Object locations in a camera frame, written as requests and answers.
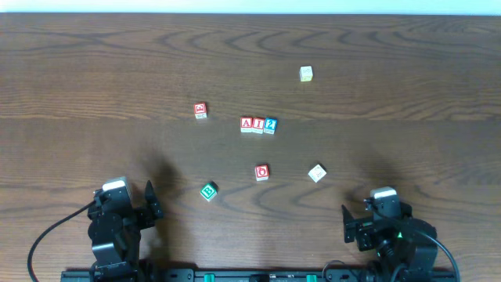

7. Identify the blue number 2 block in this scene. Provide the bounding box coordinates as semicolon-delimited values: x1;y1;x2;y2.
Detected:
263;117;278;135

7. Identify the red letter A block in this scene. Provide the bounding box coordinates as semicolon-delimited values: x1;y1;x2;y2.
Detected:
240;117;253;133

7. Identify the red letter I block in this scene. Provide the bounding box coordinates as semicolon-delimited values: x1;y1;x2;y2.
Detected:
251;117;265;134

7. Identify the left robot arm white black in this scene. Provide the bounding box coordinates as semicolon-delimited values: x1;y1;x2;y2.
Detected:
88;178;164;281

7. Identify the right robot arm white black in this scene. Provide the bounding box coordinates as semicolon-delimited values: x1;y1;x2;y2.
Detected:
342;196;438;281

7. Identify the plain wooden block near right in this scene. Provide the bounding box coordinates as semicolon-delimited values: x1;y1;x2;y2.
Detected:
308;164;326;183

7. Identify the plain wooden block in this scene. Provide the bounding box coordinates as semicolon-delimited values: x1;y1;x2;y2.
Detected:
308;164;326;183
299;66;313;82

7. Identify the green letter B block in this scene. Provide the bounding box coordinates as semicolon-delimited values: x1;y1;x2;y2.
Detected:
200;182;218;201

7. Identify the red apple picture block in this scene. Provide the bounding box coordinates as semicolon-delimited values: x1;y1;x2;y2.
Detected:
254;164;269;181

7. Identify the red picture block far left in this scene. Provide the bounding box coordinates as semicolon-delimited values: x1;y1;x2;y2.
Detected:
193;103;207;119

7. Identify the plain wooden block far right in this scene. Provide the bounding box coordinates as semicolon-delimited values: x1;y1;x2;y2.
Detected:
299;66;313;82

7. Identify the black mounting rail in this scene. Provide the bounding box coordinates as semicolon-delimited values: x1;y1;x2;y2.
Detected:
60;269;456;282

